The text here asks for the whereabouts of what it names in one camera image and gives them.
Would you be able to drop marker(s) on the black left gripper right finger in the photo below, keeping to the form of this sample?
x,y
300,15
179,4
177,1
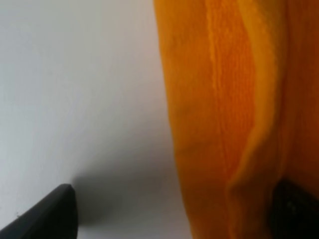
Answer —
x,y
294,213

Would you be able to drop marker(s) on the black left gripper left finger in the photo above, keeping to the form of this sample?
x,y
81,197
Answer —
x,y
54,217

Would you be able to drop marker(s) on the orange towel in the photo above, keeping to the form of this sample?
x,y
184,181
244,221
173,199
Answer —
x,y
242,85

